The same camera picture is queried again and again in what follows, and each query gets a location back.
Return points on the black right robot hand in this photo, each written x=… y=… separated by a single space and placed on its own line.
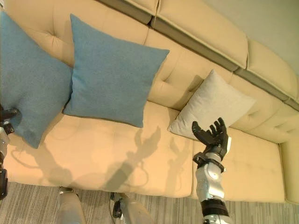
x=216 y=136

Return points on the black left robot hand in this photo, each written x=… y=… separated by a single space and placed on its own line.
x=9 y=114

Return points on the blue square cushion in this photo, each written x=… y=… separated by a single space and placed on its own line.
x=28 y=88
x=112 y=77

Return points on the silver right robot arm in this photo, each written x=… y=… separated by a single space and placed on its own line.
x=210 y=179

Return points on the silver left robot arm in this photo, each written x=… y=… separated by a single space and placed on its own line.
x=2 y=161

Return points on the cream leather sofa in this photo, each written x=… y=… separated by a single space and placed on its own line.
x=163 y=93

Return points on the grey square cushion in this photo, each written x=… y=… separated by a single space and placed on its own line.
x=211 y=105

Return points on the silver left robot leg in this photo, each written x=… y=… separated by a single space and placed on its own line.
x=71 y=205

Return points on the silver robot leg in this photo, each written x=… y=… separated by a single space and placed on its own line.
x=130 y=208
x=71 y=205

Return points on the silver right robot leg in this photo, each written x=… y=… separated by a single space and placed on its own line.
x=130 y=208

